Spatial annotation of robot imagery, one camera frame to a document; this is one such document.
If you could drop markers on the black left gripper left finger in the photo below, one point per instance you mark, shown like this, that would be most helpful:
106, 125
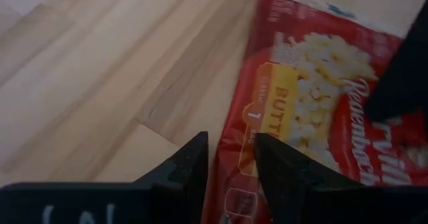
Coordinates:
187, 170

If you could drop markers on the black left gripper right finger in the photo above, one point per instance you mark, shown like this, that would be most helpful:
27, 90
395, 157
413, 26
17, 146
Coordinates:
287, 177

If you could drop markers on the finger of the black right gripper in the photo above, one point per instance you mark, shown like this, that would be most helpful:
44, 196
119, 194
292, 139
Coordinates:
401, 77

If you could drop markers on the red popcorn bag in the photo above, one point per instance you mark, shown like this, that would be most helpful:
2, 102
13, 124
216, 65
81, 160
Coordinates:
317, 83

